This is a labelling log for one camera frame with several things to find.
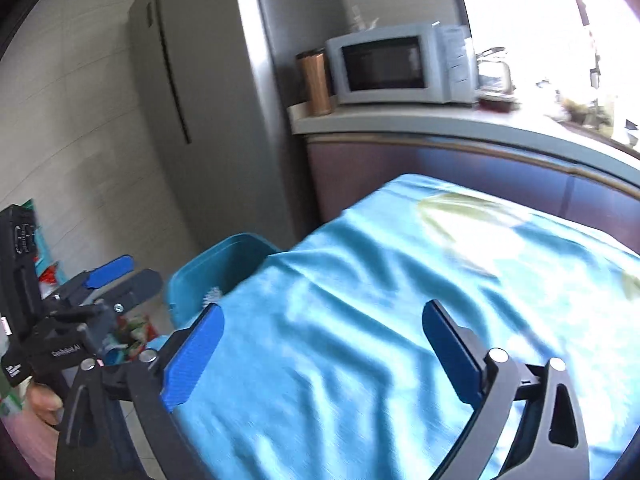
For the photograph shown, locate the white microwave oven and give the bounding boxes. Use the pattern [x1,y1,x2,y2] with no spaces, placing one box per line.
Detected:
[325,21,481,107]

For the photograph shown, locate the grey refrigerator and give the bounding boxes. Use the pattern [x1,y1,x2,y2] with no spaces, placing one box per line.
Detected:
[129,0,311,252]

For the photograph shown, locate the dark red food container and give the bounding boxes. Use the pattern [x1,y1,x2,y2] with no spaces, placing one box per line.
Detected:
[477,89,521,111]

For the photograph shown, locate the person's left hand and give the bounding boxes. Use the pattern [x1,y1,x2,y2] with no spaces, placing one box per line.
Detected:
[25,380,66,428]

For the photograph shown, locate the copper travel tumbler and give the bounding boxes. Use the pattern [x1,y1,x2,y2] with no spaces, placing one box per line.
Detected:
[295,48,335,117]

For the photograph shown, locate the blue plastic bin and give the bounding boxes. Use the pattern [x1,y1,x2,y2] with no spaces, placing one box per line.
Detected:
[165,232,281,332]

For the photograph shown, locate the person's left forearm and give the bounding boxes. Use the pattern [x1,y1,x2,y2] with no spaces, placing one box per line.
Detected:
[0,400,58,480]

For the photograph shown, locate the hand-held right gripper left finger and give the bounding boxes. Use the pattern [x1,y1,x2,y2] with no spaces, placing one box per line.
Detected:
[55,302,226,480]

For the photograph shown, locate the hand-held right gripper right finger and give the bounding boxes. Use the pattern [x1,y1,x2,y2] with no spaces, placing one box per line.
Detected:
[421,300,591,480]

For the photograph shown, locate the blue floral tablecloth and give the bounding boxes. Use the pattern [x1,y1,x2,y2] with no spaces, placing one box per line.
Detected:
[170,174,640,480]

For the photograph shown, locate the white figurine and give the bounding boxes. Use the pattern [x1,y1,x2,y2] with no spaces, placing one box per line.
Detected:
[350,7,381,29]

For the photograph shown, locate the brown base cabinets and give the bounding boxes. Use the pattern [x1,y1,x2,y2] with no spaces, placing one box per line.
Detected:
[305,132,640,257]

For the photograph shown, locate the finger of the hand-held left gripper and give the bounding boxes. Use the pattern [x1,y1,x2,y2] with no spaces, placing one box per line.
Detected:
[52,255,135,306]
[95,268,163,314]

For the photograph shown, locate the colourful plastic packets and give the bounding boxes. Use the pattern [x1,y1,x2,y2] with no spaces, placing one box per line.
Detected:
[97,310,169,369]

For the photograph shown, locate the grey kitchen countertop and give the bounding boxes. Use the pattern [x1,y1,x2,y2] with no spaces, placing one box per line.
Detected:
[287,102,640,187]

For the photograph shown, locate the dark framed window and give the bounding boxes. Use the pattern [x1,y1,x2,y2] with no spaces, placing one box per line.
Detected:
[450,0,640,152]

